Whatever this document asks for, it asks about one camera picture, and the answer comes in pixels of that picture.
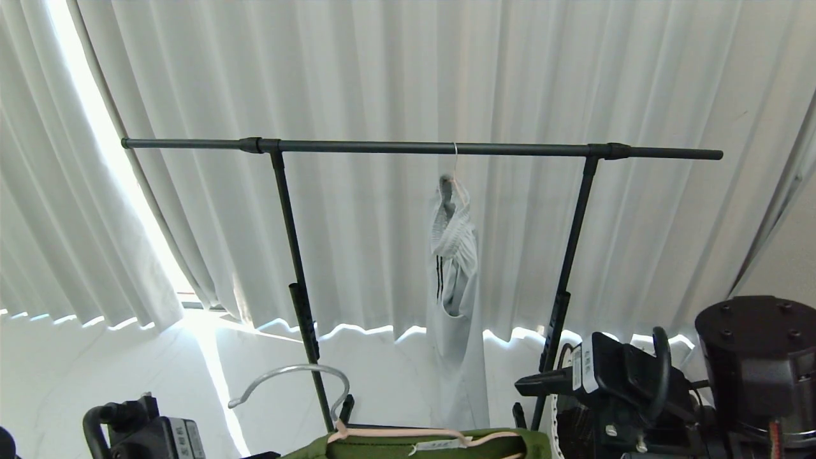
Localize white curtain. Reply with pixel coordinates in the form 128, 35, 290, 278
67, 0, 816, 348
0, 0, 186, 329

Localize green garment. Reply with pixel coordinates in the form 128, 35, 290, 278
280, 428, 554, 459

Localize black clothes rack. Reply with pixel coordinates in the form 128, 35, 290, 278
121, 137, 724, 433

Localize white laundry basket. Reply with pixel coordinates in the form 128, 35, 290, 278
547, 343, 597, 459

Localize pink clothes hanger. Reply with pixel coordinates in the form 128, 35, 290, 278
228, 363, 525, 459
449, 143, 470, 200

